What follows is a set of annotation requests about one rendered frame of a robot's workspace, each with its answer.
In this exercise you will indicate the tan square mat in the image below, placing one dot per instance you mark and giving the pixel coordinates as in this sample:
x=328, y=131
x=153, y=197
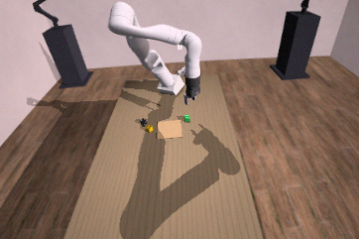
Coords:
x=169, y=129

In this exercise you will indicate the yellow die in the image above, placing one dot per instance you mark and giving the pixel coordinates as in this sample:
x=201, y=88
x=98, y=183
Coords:
x=149, y=128

